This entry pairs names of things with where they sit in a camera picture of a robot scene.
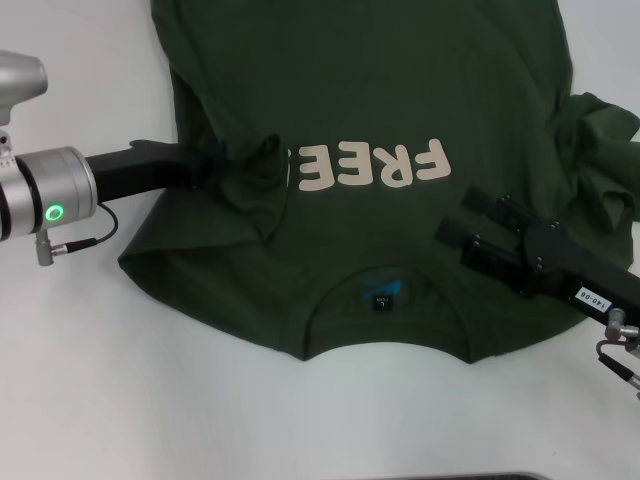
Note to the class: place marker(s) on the dark green FREE! t-shirt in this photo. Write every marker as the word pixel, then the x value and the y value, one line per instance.
pixel 375 80

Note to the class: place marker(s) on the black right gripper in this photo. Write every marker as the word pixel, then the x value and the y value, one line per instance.
pixel 565 262

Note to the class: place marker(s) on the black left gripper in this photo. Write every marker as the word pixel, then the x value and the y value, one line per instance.
pixel 140 167

